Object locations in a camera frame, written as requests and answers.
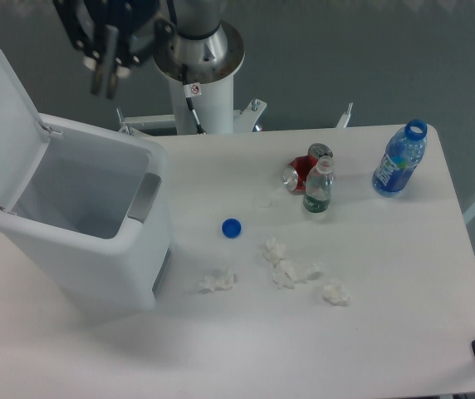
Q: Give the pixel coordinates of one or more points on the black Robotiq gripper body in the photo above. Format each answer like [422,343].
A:
[112,14]

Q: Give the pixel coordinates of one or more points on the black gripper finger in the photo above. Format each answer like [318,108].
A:
[88,25]
[124,57]

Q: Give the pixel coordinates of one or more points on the white trash can lid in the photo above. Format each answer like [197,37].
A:
[24,137]

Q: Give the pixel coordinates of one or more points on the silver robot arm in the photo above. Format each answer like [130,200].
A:
[188,40]

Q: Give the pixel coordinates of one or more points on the white plastic trash can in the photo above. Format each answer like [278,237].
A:
[95,216]

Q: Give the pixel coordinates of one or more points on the clear white bottle cap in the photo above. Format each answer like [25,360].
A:
[262,201]

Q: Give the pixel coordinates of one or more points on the crushed red soda can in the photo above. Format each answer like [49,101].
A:
[295,173]

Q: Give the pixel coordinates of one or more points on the blue bottle cap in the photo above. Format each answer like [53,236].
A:
[231,228]

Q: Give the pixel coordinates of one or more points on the clear green-label water bottle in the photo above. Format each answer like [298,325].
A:
[317,195]

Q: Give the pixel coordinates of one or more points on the crumpled white tissue top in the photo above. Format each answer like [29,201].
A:
[274,251]

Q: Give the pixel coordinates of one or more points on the crumpled white tissue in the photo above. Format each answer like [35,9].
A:
[222,279]
[274,251]
[335,293]
[287,274]

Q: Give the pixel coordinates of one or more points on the crumpled white tissue left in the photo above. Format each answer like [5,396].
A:
[222,279]

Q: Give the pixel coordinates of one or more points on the blue plastic drink bottle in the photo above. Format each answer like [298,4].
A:
[402,155]

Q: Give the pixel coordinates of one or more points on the crumpled white tissue middle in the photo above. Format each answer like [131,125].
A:
[287,274]

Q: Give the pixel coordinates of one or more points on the crumpled white tissue right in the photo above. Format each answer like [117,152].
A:
[335,293]

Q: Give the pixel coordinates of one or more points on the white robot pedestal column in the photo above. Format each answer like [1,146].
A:
[213,104]

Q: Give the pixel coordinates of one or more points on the white pedestal base frame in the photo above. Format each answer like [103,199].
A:
[243,121]

